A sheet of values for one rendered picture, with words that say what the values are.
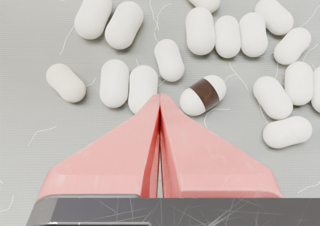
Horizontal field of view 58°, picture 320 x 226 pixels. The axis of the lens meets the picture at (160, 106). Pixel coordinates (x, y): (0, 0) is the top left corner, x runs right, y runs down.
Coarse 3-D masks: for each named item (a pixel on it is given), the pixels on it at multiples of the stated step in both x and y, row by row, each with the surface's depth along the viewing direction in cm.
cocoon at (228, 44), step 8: (224, 16) 21; (216, 24) 21; (224, 24) 21; (232, 24) 21; (216, 32) 21; (224, 32) 20; (232, 32) 20; (216, 40) 21; (224, 40) 20; (232, 40) 20; (216, 48) 21; (224, 48) 20; (232, 48) 20; (224, 56) 21; (232, 56) 21
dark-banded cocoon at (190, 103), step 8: (208, 80) 19; (216, 80) 19; (216, 88) 19; (224, 88) 20; (184, 96) 19; (192, 96) 19; (184, 104) 19; (192, 104) 19; (200, 104) 19; (192, 112) 19; (200, 112) 19
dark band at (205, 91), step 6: (192, 84) 20; (198, 84) 19; (204, 84) 19; (210, 84) 19; (198, 90) 19; (204, 90) 19; (210, 90) 19; (204, 96) 19; (210, 96) 19; (216, 96) 19; (204, 102) 19; (210, 102) 19; (216, 102) 20
